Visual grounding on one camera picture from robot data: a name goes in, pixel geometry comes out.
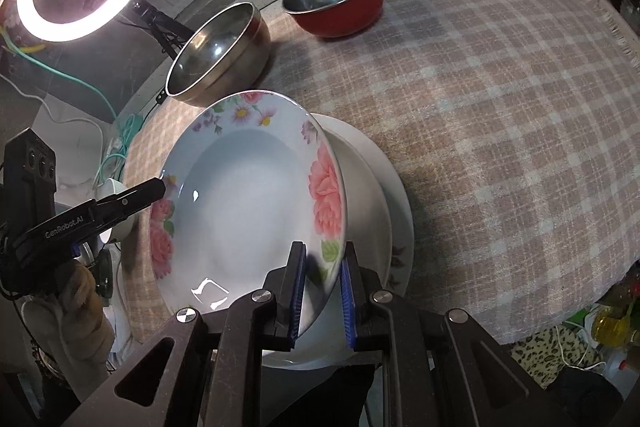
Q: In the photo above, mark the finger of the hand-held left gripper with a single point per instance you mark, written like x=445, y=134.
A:
x=140, y=199

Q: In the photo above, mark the black round disc stand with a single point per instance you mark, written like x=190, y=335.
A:
x=104, y=274

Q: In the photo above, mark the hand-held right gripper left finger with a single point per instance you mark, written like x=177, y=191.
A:
x=297, y=297

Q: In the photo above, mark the dark cloth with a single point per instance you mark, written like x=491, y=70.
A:
x=335, y=397

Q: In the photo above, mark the white ceramic bowl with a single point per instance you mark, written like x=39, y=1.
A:
x=125, y=229

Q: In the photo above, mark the yellow oil bottle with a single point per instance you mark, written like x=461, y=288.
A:
x=612, y=322

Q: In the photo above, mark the person's left hand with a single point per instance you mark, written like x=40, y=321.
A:
x=75, y=307

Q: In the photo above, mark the large stainless steel bowl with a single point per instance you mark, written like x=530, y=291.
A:
x=235, y=62

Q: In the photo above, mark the leopard print cloth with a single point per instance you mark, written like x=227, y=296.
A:
x=550, y=347

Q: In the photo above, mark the small white plate faint print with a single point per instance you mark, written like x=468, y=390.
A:
x=362, y=207

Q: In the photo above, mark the checked pink tablecloth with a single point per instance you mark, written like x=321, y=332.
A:
x=475, y=107

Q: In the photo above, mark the deep plate with pink blossoms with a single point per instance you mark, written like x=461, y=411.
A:
x=402, y=227

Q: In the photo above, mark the deep plate with pink roses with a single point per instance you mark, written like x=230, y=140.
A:
x=250, y=197

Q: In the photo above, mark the teal power strip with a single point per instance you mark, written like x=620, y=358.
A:
x=129, y=129

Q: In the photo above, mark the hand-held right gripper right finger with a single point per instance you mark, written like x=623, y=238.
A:
x=346, y=307

